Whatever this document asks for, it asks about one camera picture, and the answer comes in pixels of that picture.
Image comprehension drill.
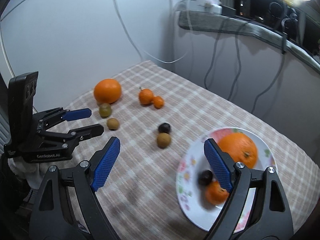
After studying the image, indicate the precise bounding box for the green-brown round fruit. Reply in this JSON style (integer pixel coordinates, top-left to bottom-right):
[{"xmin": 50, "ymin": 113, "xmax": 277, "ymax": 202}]
[{"xmin": 99, "ymin": 103, "xmax": 112, "ymax": 118}]

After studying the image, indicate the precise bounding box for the tan longan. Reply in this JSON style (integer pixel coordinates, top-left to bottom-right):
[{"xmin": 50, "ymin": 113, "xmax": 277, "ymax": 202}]
[
  {"xmin": 157, "ymin": 133, "xmax": 171, "ymax": 148},
  {"xmin": 106, "ymin": 118, "xmax": 120, "ymax": 131}
]

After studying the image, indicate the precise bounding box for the medium mandarin orange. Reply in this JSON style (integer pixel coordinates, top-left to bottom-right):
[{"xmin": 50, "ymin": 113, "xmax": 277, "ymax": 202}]
[{"xmin": 204, "ymin": 181, "xmax": 229, "ymax": 205}]

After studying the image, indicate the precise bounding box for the stemmed mandarin orange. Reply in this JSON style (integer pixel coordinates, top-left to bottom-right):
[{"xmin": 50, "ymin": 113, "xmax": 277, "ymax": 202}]
[{"xmin": 138, "ymin": 88, "xmax": 154, "ymax": 105}]

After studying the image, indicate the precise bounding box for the small oval mandarin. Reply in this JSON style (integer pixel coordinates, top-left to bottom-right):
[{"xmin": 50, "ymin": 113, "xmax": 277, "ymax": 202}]
[{"xmin": 152, "ymin": 96, "xmax": 165, "ymax": 109}]

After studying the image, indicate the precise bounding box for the large orange on cloth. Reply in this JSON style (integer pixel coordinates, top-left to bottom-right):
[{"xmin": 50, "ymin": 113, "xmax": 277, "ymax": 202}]
[{"xmin": 93, "ymin": 79, "xmax": 121, "ymax": 104}]

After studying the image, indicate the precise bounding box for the dark purple fruit in plate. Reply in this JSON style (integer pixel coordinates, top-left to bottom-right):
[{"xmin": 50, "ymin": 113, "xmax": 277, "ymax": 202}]
[{"xmin": 198, "ymin": 170, "xmax": 213, "ymax": 186}]

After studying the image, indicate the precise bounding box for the large orange in plate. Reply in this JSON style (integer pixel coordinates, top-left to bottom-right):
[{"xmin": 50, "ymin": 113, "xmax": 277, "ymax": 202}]
[{"xmin": 217, "ymin": 133, "xmax": 258, "ymax": 168}]

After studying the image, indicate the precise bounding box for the pink plaid tablecloth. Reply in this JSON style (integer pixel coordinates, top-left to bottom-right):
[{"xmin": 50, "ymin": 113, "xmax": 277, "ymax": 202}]
[{"xmin": 57, "ymin": 61, "xmax": 319, "ymax": 239}]

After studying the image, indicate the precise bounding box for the dark purple fruit on cloth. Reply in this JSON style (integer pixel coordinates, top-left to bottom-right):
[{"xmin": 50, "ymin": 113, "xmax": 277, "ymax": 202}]
[{"xmin": 158, "ymin": 122, "xmax": 171, "ymax": 134}]

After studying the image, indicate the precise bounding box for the tan longan beside purple fruit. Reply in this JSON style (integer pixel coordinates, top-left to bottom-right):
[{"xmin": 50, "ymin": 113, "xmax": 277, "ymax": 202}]
[{"xmin": 157, "ymin": 133, "xmax": 171, "ymax": 148}]

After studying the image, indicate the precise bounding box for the white power adapter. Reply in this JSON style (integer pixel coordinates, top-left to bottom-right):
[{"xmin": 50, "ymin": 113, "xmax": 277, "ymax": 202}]
[{"xmin": 196, "ymin": 0, "xmax": 222, "ymax": 15}]

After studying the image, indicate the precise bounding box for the black box on sill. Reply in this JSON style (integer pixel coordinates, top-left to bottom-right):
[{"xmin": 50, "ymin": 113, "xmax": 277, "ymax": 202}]
[{"xmin": 221, "ymin": 5, "xmax": 236, "ymax": 18}]

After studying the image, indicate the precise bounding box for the black cable middle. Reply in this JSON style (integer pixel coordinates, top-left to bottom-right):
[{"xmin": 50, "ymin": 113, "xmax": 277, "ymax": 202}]
[{"xmin": 226, "ymin": 22, "xmax": 249, "ymax": 103}]

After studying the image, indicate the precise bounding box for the white cable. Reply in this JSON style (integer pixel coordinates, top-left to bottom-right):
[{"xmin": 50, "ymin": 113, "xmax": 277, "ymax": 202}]
[{"xmin": 105, "ymin": 0, "xmax": 193, "ymax": 65}]

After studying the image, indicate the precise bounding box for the black cable with clamp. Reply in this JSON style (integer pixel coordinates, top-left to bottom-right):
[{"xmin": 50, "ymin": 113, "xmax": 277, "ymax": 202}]
[{"xmin": 249, "ymin": 17, "xmax": 291, "ymax": 116}]

